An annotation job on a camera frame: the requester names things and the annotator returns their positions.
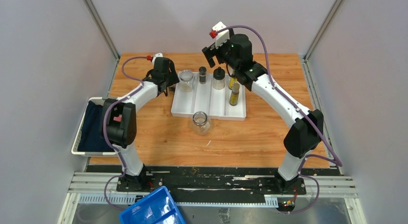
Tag small spice bottle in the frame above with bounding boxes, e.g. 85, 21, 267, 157
199, 66, 206, 84
169, 85, 176, 92

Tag clear glass jar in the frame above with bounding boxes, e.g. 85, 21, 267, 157
191, 111, 211, 135
179, 69, 194, 92

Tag black-lid shaker jar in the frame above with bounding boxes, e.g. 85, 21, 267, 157
213, 67, 225, 90

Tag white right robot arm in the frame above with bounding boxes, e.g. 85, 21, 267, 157
202, 31, 324, 194

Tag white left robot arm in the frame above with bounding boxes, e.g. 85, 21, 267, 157
100, 55, 179, 192

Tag white divided tray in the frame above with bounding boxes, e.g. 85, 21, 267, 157
171, 72, 246, 121

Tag pink cloth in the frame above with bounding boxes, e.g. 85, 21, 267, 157
113, 115, 122, 122

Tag dark blue cloth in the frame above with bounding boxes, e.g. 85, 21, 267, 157
78, 101, 112, 153

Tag white laundry basket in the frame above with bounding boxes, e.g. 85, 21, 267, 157
71, 97, 124, 157

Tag blue plastic bin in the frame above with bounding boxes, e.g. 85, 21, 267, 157
119, 186, 186, 224

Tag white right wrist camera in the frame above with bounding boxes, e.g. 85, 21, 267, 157
209, 21, 230, 48

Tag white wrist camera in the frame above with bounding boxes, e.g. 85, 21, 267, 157
209, 21, 230, 48
152, 53, 163, 65

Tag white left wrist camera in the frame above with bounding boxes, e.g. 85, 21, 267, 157
152, 53, 163, 65

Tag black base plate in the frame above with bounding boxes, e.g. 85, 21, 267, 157
115, 166, 306, 204

